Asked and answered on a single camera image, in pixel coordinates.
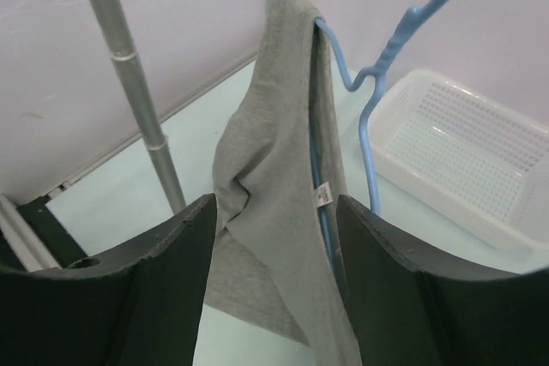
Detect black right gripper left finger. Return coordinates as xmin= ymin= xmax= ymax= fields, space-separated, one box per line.
xmin=1 ymin=194 xmax=217 ymax=365

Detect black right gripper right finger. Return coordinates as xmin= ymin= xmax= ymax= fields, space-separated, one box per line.
xmin=336 ymin=195 xmax=548 ymax=365

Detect grey t shirt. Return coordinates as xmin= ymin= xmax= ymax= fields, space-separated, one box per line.
xmin=205 ymin=0 xmax=361 ymax=365

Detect light blue plastic hanger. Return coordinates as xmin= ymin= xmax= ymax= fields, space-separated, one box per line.
xmin=308 ymin=0 xmax=490 ymax=273

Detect silver clothes rack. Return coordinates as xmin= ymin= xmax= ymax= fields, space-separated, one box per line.
xmin=1 ymin=0 xmax=186 ymax=272

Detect white perforated plastic basket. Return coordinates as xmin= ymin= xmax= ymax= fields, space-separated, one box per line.
xmin=368 ymin=70 xmax=548 ymax=249

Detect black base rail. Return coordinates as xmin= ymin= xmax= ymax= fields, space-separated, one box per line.
xmin=16 ymin=195 xmax=87 ymax=267

